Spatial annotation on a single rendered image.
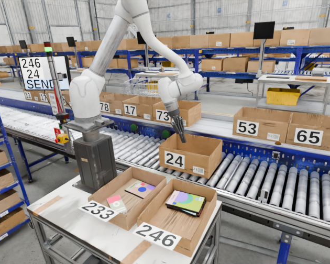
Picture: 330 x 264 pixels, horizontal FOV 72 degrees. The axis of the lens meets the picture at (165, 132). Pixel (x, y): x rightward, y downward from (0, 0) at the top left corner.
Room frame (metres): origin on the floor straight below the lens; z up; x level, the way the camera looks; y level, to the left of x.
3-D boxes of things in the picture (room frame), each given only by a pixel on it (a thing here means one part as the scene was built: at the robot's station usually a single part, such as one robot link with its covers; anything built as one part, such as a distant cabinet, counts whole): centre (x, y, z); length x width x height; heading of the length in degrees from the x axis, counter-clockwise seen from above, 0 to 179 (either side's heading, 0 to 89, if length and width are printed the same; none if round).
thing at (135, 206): (1.10, 0.22, 0.80); 0.38 x 0.28 x 0.10; 147
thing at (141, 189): (1.18, 0.16, 0.76); 0.19 x 0.14 x 0.02; 54
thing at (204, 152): (1.51, -0.19, 0.83); 0.39 x 0.29 x 0.17; 59
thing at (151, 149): (1.78, 0.15, 0.72); 0.52 x 0.05 x 0.05; 147
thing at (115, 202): (1.05, 0.30, 0.76); 0.16 x 0.07 x 0.02; 26
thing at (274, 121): (1.72, -0.79, 0.96); 0.39 x 0.29 x 0.17; 57
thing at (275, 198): (1.22, -0.73, 0.72); 0.52 x 0.05 x 0.05; 147
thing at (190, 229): (0.93, -0.06, 0.80); 0.38 x 0.28 x 0.10; 150
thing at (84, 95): (1.32, 0.46, 1.35); 0.18 x 0.16 x 0.22; 13
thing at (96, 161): (1.32, 0.46, 0.91); 0.26 x 0.26 x 0.33; 58
